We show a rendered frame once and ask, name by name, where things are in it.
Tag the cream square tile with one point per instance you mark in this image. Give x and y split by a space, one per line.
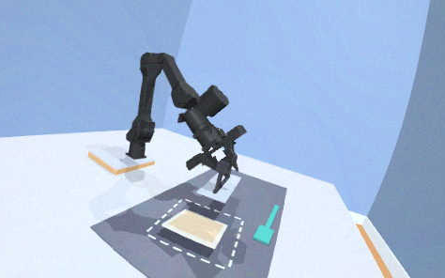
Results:
196 227

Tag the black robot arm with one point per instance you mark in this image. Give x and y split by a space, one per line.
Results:
210 103

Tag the turquoise small trowel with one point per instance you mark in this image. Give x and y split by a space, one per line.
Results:
263 233

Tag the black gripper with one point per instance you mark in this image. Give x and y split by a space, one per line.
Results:
207 137

